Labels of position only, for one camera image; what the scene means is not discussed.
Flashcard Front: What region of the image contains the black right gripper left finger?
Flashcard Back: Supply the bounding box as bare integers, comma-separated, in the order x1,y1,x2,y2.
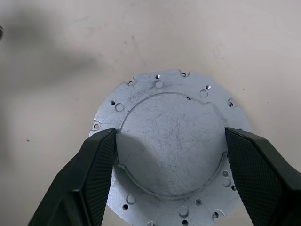
27,128,118,226

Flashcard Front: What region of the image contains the silver motor end cover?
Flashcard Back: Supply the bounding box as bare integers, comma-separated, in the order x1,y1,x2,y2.
88,68,251,226

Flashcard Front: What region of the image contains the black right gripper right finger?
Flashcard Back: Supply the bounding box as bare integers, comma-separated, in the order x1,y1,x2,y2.
224,127,301,226

